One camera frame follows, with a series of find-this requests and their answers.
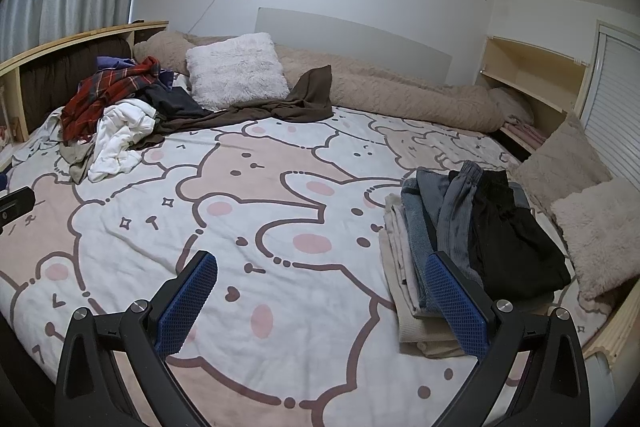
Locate red plaid shirt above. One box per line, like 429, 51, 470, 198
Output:
61, 56, 160, 142

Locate light fluffy cushion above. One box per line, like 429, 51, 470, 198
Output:
551, 178, 639, 301

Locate wooden corner shelf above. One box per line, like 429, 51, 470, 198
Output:
477, 37, 589, 155

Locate olive khaki garment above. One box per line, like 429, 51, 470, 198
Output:
60, 138, 96, 184

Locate beige rolled comforter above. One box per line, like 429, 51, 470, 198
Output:
132, 30, 507, 134

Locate black garment in pile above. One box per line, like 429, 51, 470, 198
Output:
137, 83, 210, 119

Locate grey window curtain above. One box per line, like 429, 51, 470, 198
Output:
1, 0, 131, 61

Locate beige fluffy cushion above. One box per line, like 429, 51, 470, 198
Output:
511, 113, 613, 219

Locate folded blue jeans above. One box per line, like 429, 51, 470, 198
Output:
400, 161, 483, 317

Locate white t-shirt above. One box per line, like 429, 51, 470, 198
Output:
88, 98, 156, 183

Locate dark brown garment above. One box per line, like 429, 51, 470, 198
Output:
132, 65, 333, 150

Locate folded black garment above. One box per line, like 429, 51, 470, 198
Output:
468, 170, 570, 305

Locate white fluffy pillow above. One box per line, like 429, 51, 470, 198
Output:
186, 32, 290, 112

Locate folded beige trousers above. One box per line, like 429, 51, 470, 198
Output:
378, 194, 463, 359

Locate bear pattern bed blanket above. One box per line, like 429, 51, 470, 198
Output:
0, 103, 618, 427

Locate white louvered door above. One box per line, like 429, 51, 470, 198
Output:
580, 22, 640, 186

